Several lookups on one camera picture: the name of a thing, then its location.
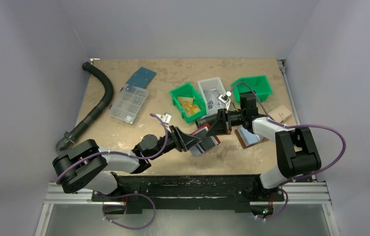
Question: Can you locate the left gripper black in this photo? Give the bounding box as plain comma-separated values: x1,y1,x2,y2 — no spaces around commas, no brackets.
149,125,201,160

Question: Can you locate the red leather card holder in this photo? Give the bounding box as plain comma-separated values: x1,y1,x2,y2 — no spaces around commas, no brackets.
189,123,221,157

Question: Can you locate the dark grey VIP card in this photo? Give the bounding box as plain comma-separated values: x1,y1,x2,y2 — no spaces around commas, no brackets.
200,136,219,153

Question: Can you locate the white plastic bin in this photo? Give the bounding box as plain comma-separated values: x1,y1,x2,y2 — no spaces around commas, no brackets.
197,77,226,116

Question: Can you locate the green bin with yellow items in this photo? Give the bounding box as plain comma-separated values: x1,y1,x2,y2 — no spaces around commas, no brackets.
169,83,207,123

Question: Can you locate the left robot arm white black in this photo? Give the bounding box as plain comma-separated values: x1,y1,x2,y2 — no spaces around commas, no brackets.
52,125,202,201

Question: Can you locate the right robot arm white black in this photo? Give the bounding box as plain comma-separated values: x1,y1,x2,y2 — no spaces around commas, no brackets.
196,92,321,200

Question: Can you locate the brown open card holder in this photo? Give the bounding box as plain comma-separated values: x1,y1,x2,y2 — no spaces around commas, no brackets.
235,127,268,149

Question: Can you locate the clear compartment screw box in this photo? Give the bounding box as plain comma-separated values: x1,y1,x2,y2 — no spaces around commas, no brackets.
109,84,149,124

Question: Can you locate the black corrugated hose right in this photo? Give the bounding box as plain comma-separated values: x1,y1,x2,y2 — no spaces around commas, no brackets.
194,117,220,129

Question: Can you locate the black corrugated hose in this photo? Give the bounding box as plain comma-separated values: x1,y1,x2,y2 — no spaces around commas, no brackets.
56,61,115,152
194,117,220,129

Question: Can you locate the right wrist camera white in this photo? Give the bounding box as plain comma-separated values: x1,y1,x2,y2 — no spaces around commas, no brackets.
218,91,232,108

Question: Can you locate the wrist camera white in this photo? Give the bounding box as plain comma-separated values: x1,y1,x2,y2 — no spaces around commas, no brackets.
158,113,172,126
218,91,232,108

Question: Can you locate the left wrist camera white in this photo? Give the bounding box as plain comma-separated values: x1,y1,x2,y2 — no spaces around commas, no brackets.
158,113,172,126

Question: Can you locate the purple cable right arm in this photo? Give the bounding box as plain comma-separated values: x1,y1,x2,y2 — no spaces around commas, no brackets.
227,81,347,222

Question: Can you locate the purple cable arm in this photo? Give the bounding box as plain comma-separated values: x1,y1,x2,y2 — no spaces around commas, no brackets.
55,113,170,230
227,81,347,222

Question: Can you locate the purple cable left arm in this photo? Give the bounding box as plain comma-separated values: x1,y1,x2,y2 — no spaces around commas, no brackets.
55,113,170,230

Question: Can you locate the black corrugated hose left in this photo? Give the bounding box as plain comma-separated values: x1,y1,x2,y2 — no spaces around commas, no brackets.
56,61,115,152

